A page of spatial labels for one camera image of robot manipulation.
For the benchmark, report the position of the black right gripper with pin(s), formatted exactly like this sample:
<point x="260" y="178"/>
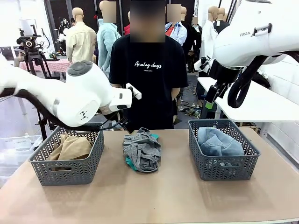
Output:
<point x="224" y="72"/>

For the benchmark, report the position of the light blue denim jeans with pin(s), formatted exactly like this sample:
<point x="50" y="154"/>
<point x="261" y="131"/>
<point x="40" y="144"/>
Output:
<point x="217" y="142"/>

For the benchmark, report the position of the beige garment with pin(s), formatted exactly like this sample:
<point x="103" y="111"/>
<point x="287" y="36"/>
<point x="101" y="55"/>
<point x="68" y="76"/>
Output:
<point x="72" y="147"/>

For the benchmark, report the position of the person's right forearm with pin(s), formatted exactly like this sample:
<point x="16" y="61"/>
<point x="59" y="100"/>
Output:
<point x="116" y="86"/>

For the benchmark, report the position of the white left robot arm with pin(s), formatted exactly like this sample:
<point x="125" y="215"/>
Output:
<point x="81" y="93"/>

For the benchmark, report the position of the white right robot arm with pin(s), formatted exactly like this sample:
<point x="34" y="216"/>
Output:
<point x="257" y="35"/>

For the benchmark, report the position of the person's left forearm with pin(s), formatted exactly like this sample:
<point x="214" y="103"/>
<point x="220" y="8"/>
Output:
<point x="175" y="92"/>

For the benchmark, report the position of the person's right hand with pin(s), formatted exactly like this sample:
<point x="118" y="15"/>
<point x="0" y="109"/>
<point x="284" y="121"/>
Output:
<point x="106" y="111"/>

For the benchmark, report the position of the white table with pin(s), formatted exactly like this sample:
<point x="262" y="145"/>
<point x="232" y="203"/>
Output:
<point x="257" y="105"/>

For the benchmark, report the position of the mannequin in white coat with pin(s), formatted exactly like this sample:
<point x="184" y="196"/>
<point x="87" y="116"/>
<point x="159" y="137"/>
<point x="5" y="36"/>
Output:
<point x="208" y="37"/>

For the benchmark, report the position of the mannequin in black clothes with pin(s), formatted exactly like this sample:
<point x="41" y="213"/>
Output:
<point x="194" y="35"/>

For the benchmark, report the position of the mannequin in dark jacket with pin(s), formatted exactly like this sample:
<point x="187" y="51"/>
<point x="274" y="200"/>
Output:
<point x="220" y="24"/>

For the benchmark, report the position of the person in black t-shirt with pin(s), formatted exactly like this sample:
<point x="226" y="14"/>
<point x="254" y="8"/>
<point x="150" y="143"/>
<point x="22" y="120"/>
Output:
<point x="149" y="93"/>

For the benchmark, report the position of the mannequin in blue shirt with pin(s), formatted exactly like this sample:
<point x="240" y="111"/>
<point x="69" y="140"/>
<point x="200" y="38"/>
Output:
<point x="178" y="32"/>

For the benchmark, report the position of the grey plastic basket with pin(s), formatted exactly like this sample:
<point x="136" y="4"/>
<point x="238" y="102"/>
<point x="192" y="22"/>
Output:
<point x="70" y="172"/>
<point x="222" y="170"/>

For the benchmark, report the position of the heather grey garment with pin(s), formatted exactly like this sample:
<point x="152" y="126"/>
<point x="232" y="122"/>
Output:
<point x="142" y="151"/>

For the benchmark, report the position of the mannequin in light blue fleece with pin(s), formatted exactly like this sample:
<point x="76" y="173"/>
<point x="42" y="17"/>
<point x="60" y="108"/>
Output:
<point x="106" y="46"/>

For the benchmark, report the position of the mannequin in beige shirt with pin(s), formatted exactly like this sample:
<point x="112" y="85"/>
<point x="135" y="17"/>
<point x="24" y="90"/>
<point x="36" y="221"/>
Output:
<point x="80" y="42"/>

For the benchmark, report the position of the table with pink cloth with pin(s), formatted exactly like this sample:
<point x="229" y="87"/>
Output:
<point x="53" y="65"/>

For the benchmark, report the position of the black stand pole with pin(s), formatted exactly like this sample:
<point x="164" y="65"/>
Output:
<point x="42" y="126"/>

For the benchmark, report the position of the clear plastic storage box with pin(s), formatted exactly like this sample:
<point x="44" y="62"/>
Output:
<point x="16" y="144"/>

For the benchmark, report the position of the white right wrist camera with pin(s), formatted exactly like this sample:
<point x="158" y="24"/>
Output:
<point x="202" y="64"/>

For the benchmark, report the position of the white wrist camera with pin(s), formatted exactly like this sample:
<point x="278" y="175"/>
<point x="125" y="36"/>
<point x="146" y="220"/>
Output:
<point x="202" y="64"/>
<point x="134" y="92"/>

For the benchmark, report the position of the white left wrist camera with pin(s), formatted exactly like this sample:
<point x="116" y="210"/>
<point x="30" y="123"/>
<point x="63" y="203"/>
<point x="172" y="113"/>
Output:
<point x="134" y="92"/>

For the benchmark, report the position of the black camera tripod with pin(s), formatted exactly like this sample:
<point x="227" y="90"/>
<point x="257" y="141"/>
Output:
<point x="33" y="60"/>

